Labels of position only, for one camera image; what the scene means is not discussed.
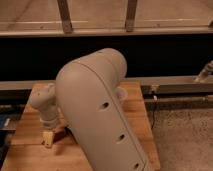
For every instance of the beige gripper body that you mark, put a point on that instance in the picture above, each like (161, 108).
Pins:
(48, 138)

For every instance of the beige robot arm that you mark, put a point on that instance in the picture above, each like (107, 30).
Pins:
(85, 92)

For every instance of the clear plastic cup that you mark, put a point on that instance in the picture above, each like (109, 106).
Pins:
(122, 94)

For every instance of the wooden cutting board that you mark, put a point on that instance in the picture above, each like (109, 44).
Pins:
(27, 152)

